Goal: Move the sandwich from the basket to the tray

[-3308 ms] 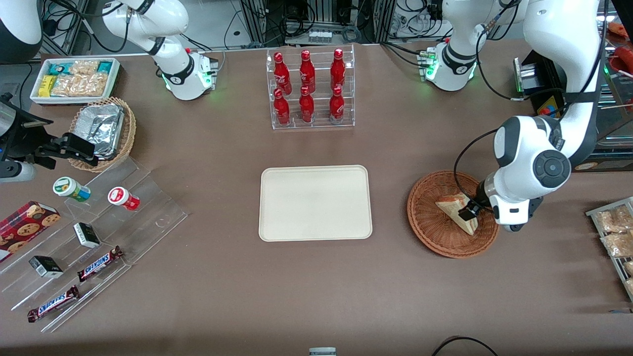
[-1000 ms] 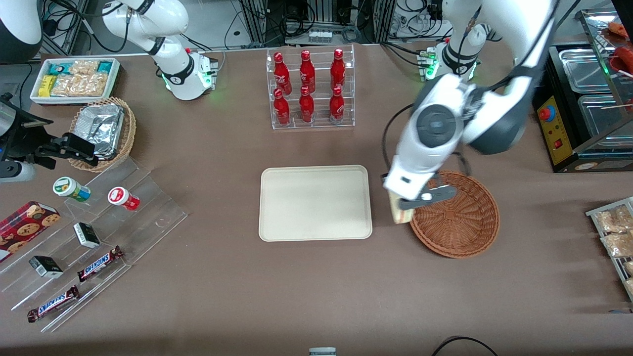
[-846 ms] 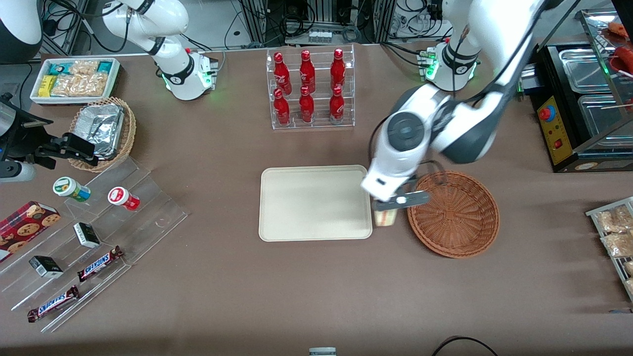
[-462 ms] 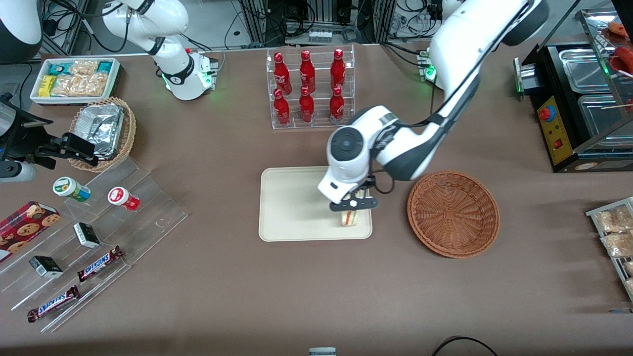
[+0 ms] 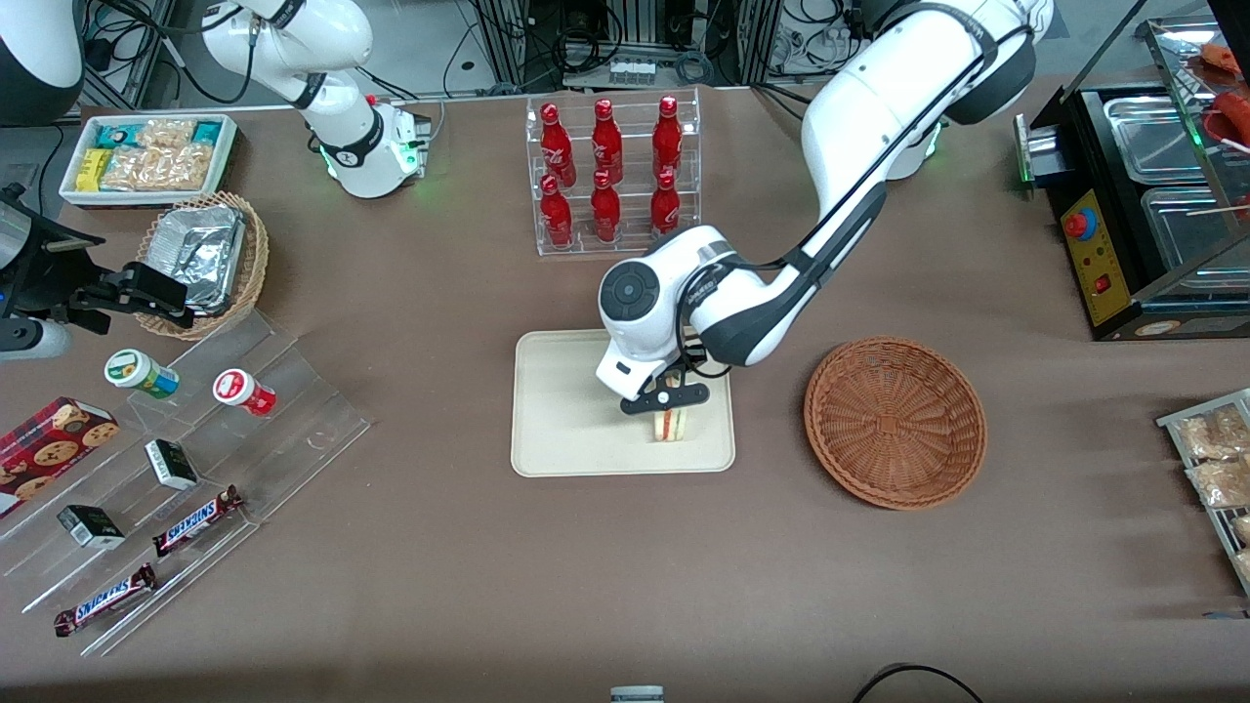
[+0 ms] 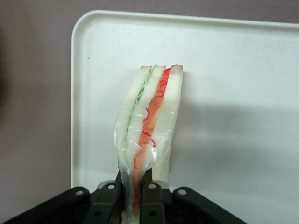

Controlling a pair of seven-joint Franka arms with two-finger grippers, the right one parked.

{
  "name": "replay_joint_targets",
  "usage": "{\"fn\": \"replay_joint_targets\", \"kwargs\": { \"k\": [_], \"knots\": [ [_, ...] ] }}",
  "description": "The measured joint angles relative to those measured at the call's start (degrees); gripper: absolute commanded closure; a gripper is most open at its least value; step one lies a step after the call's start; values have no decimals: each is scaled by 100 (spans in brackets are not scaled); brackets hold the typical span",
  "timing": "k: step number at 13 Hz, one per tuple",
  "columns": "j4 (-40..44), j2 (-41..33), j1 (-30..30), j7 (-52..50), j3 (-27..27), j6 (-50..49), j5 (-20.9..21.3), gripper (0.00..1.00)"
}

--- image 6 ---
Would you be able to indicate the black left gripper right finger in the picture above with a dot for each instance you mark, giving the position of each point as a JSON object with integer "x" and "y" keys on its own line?
{"x": 163, "y": 207}

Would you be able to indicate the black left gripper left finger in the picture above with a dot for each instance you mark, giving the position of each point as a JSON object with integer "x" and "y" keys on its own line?
{"x": 93, "y": 207}

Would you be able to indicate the plastic-wrapped triangle sandwich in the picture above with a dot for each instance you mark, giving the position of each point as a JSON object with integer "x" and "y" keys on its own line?
{"x": 149, "y": 116}

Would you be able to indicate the cream plastic serving tray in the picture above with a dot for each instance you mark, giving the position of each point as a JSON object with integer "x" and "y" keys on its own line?
{"x": 233, "y": 93}

